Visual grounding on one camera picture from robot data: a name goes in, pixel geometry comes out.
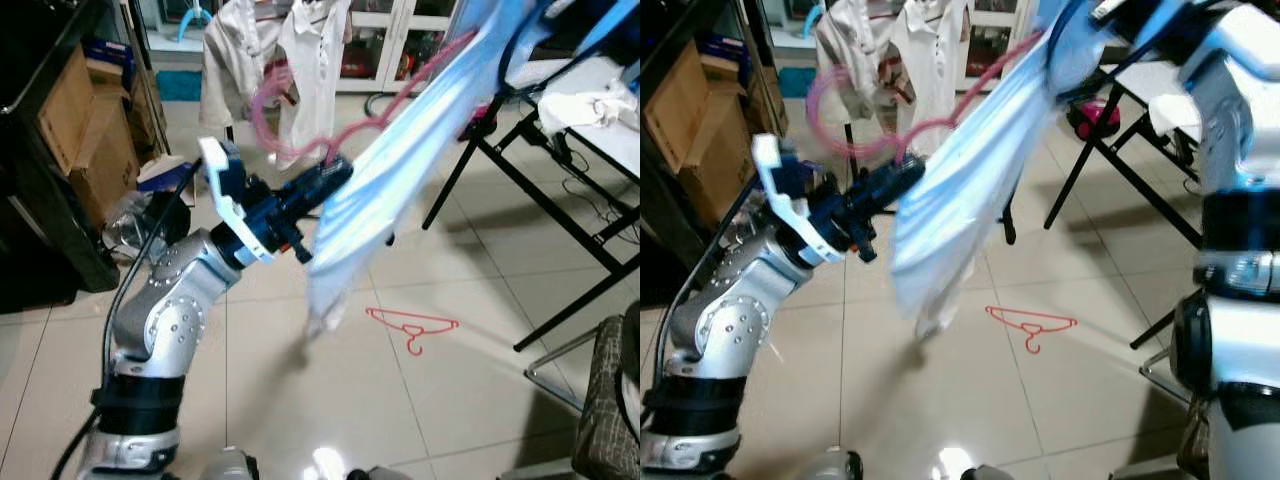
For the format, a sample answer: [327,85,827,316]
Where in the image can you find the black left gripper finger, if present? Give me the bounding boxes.
[868,176,923,215]
[858,155,925,201]
[300,180,351,216]
[290,158,353,201]

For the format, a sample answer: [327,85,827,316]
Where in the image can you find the white collared shirt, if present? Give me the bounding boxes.
[268,0,353,173]
[883,0,968,163]

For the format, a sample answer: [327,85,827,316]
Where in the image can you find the teal rug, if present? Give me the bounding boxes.
[779,67,818,100]
[153,69,208,102]

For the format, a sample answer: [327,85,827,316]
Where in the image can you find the clear plastic bag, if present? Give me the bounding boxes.
[100,188,193,263]

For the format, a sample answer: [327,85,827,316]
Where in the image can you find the large cardboard box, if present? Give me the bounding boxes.
[643,43,778,228]
[37,43,143,228]

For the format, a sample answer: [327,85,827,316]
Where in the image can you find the white glass-door cabinet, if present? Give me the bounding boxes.
[338,0,473,98]
[958,0,1053,83]

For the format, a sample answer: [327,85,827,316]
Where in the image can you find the magenta vacuum cleaner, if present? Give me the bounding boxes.
[1063,95,1123,143]
[457,103,493,143]

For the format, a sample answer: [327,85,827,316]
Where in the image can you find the light blue standing fan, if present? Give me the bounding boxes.
[799,0,838,38]
[177,0,218,43]

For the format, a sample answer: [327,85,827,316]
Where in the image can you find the blue box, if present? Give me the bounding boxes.
[83,37,138,93]
[705,35,763,91]

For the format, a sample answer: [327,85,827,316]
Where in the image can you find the black desk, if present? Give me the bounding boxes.
[0,0,133,313]
[640,0,771,271]

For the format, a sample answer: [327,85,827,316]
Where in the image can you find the white table black legs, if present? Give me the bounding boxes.
[1043,58,1213,353]
[463,55,641,353]

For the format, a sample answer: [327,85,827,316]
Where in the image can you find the brown checked chrome chair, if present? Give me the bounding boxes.
[523,313,641,480]
[1138,343,1213,480]

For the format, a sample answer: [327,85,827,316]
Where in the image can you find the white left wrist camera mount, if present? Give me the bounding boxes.
[751,134,843,268]
[197,136,278,265]

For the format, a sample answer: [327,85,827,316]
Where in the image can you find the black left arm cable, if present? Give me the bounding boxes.
[655,180,776,401]
[48,158,208,480]

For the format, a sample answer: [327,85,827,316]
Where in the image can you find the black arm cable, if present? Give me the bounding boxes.
[655,180,776,401]
[48,158,208,480]
[497,0,641,93]

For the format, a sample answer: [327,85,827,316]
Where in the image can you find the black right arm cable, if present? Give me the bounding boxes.
[497,0,641,93]

